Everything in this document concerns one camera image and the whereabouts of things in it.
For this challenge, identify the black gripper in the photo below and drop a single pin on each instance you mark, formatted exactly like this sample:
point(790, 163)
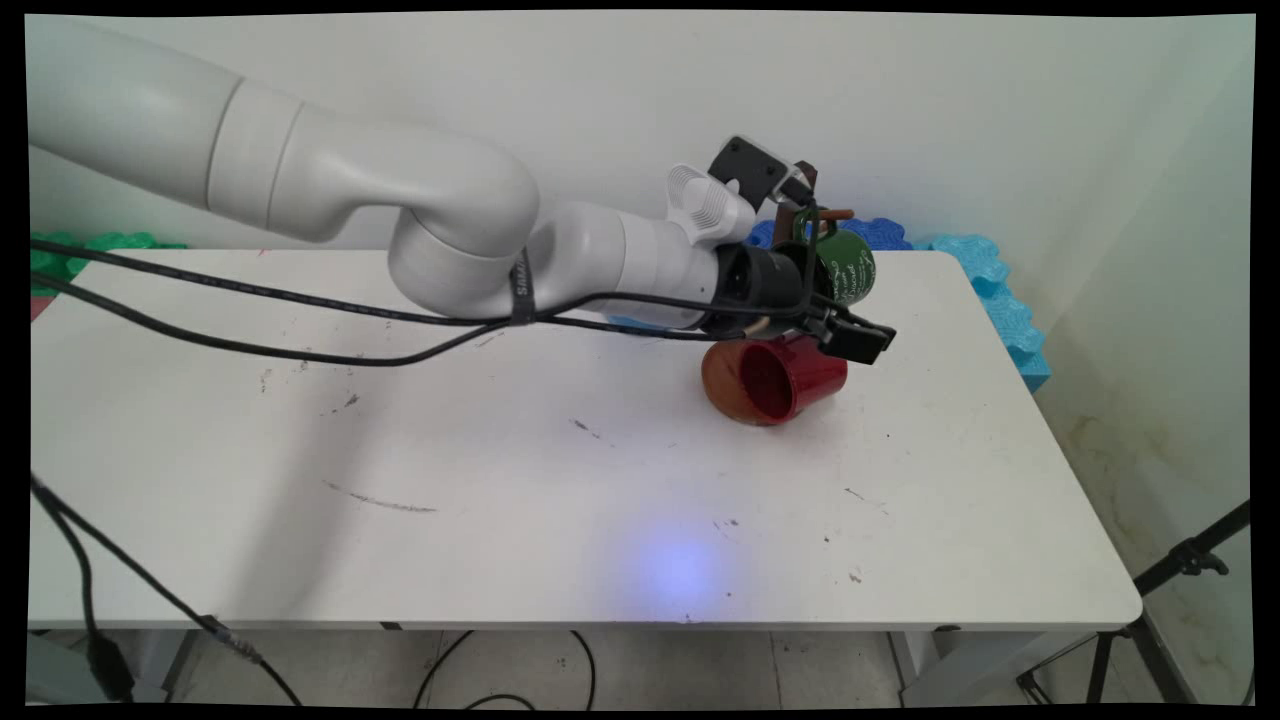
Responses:
point(765, 280)

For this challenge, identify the green mug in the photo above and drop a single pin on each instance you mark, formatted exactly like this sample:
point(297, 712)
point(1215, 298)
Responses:
point(850, 265)

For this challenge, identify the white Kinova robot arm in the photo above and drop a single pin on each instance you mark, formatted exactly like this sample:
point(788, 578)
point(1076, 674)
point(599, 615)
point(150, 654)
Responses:
point(420, 190)

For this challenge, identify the red mug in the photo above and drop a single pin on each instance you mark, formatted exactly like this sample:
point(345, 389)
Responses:
point(812, 375)

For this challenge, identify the dark blue foam mat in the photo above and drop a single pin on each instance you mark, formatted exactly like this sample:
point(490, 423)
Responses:
point(870, 233)

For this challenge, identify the wooden mug tree stand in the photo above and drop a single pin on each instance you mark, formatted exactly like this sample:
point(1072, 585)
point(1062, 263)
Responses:
point(720, 385)

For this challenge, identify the light blue foam mat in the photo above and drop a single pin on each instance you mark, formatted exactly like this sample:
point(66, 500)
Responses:
point(1010, 310)

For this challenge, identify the white bowl with blue outside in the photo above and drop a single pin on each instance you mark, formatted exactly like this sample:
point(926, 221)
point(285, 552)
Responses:
point(625, 323)

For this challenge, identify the black tripod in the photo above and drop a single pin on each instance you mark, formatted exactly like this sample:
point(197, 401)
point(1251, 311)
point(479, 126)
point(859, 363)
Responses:
point(1180, 560)

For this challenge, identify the green foam mat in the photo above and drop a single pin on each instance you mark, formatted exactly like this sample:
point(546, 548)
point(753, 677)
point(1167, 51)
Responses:
point(70, 255)

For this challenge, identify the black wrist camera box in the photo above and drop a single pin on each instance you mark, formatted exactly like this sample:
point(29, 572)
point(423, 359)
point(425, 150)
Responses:
point(750, 168)

